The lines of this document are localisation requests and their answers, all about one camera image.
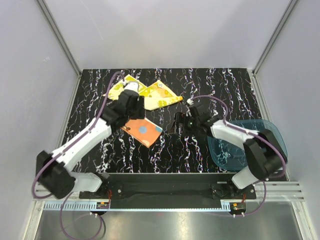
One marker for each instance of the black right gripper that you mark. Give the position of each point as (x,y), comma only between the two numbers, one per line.
(181,118)

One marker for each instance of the orange polka dot towel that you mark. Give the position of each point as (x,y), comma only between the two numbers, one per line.
(143,130)

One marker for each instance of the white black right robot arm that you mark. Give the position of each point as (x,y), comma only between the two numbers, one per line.
(246,176)

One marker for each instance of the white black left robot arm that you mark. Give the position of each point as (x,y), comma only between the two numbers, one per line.
(54,170)

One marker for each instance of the yellow patterned towel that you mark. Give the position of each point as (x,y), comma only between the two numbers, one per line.
(156,96)

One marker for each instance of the blue translucent plastic tray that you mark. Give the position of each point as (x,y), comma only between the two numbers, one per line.
(236,146)

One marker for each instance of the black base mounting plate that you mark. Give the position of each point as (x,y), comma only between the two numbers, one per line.
(217,186)

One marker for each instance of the aluminium frame rail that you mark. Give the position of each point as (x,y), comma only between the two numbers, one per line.
(278,191)

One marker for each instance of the grey slotted cable duct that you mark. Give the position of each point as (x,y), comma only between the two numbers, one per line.
(77,206)

